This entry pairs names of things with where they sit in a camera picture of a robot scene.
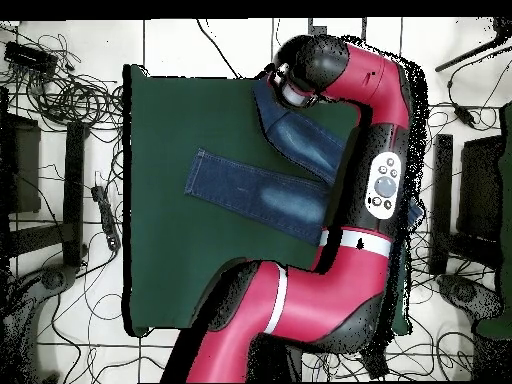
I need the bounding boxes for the black tripod leg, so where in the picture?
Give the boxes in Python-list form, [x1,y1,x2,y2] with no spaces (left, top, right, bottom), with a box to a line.
[434,17,512,73]

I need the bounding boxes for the green cloth sheet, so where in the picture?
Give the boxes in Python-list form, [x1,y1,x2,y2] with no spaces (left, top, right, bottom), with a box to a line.
[475,101,512,341]

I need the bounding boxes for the tangled black cables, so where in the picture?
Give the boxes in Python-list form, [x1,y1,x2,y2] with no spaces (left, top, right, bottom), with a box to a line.
[0,23,125,133]

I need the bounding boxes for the blue denim jeans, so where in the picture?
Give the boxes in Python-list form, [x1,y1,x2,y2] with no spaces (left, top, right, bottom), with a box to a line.
[183,75,426,261]

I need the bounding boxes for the black oblong box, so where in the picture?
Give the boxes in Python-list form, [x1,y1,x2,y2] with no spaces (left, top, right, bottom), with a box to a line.
[359,348,390,381]

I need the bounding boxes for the black power adapter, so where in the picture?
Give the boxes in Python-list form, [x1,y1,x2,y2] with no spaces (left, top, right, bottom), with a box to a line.
[452,102,477,129]

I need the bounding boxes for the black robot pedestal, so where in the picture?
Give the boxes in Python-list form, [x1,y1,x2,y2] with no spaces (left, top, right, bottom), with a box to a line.
[247,335,305,383]

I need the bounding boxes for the dark green table cloth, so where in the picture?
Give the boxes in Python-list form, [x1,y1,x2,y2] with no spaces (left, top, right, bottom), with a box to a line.
[121,63,413,337]

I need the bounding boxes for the grey square frame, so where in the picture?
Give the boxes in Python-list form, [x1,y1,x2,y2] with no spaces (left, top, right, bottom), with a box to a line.
[306,17,367,41]

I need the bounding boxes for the black power strip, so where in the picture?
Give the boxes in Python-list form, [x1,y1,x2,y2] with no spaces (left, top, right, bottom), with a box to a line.
[90,184,122,253]

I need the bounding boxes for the black chair base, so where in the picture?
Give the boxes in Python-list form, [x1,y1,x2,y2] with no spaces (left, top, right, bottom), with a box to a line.
[0,263,79,383]
[435,272,504,323]

